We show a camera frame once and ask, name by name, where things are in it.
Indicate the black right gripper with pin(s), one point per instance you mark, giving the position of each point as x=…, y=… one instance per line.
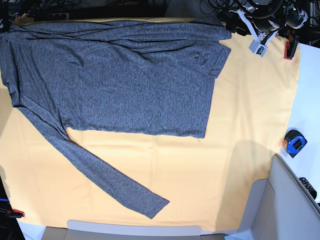
x=4, y=23

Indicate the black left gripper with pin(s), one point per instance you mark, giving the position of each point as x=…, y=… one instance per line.
x=233, y=23

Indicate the grey long-sleeve shirt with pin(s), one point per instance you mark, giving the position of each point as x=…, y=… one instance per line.
x=116, y=76

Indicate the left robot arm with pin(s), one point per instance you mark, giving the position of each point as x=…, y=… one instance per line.
x=264, y=17

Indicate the red clamp right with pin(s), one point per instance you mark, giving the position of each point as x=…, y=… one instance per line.
x=291, y=46

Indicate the red clamp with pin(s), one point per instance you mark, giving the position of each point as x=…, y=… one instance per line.
x=14, y=214
x=291, y=46

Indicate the blue tape measure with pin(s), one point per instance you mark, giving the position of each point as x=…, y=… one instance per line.
x=294, y=141

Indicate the yellow table cloth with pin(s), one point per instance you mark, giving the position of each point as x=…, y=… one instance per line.
x=206, y=180

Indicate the black perforated object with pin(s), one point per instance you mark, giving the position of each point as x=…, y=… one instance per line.
x=309, y=187

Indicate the red clamp left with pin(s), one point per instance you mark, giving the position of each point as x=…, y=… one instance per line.
x=14, y=214

